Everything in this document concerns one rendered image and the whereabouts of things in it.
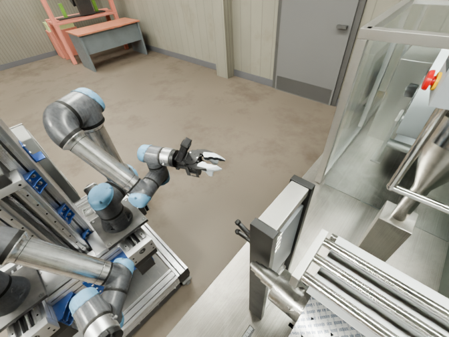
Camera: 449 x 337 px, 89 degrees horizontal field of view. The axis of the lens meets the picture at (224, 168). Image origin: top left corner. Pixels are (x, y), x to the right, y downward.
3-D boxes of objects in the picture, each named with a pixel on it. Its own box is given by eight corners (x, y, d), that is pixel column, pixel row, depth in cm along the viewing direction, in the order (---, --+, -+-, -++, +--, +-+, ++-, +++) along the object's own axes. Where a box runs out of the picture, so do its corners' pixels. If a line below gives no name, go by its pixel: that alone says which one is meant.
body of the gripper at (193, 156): (206, 164, 94) (180, 159, 97) (203, 149, 87) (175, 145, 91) (200, 178, 90) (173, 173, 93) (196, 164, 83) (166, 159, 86)
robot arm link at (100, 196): (92, 216, 110) (77, 198, 101) (110, 195, 119) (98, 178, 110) (112, 222, 107) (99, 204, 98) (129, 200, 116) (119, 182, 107)
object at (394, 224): (355, 233, 96) (429, 114, 57) (392, 253, 89) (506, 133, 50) (342, 257, 89) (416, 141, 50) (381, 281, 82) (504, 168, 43)
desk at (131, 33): (149, 54, 592) (139, 19, 539) (94, 72, 521) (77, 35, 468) (134, 49, 631) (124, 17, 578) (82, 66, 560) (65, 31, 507)
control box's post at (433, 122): (388, 182, 50) (442, 97, 36) (396, 186, 49) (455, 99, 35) (386, 186, 49) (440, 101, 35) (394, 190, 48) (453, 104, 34)
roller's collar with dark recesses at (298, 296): (283, 276, 47) (286, 263, 43) (310, 297, 44) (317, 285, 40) (266, 302, 44) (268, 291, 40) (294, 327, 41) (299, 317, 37)
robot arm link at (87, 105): (108, 197, 118) (43, 100, 81) (125, 177, 128) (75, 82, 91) (127, 202, 115) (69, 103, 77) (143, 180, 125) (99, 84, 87)
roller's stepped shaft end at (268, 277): (255, 261, 49) (256, 254, 46) (280, 279, 45) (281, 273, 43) (246, 273, 47) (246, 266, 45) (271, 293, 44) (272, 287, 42)
